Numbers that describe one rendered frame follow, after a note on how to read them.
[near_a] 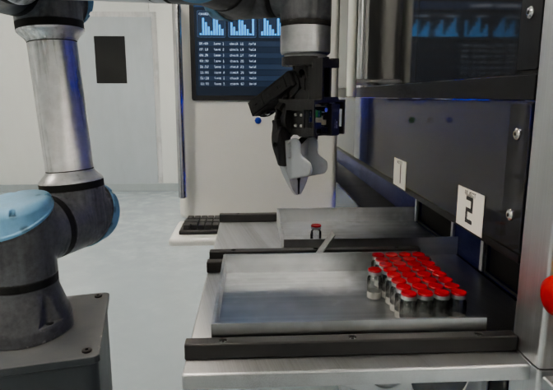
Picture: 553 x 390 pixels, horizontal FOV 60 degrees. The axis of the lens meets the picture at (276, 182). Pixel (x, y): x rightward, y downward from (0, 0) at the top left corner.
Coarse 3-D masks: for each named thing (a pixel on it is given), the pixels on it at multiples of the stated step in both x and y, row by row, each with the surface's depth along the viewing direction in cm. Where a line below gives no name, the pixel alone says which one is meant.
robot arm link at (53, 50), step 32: (64, 0) 84; (32, 32) 83; (64, 32) 85; (32, 64) 85; (64, 64) 86; (64, 96) 86; (64, 128) 87; (64, 160) 87; (64, 192) 87; (96, 192) 90; (96, 224) 90
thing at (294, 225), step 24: (288, 216) 118; (312, 216) 118; (336, 216) 118; (360, 216) 119; (384, 216) 119; (408, 216) 119; (288, 240) 92; (312, 240) 92; (336, 240) 93; (360, 240) 93; (384, 240) 93; (408, 240) 93; (432, 240) 94; (456, 240) 94
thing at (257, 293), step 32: (224, 256) 82; (256, 256) 84; (288, 256) 84; (320, 256) 84; (352, 256) 84; (384, 256) 85; (224, 288) 77; (256, 288) 77; (288, 288) 77; (320, 288) 77; (352, 288) 77; (224, 320) 66; (256, 320) 66; (288, 320) 66; (320, 320) 59; (352, 320) 59; (384, 320) 59; (416, 320) 59; (448, 320) 60; (480, 320) 60
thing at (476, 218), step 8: (464, 192) 72; (472, 192) 70; (464, 200) 72; (480, 200) 67; (464, 208) 72; (472, 208) 70; (480, 208) 67; (456, 216) 75; (464, 216) 72; (472, 216) 70; (480, 216) 67; (464, 224) 72; (472, 224) 70; (480, 224) 67; (472, 232) 70; (480, 232) 67
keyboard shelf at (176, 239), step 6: (180, 222) 147; (174, 234) 134; (180, 234) 134; (186, 234) 134; (192, 234) 134; (198, 234) 134; (204, 234) 134; (210, 234) 134; (216, 234) 134; (174, 240) 130; (180, 240) 130; (186, 240) 130; (192, 240) 130; (198, 240) 130; (204, 240) 130; (210, 240) 131
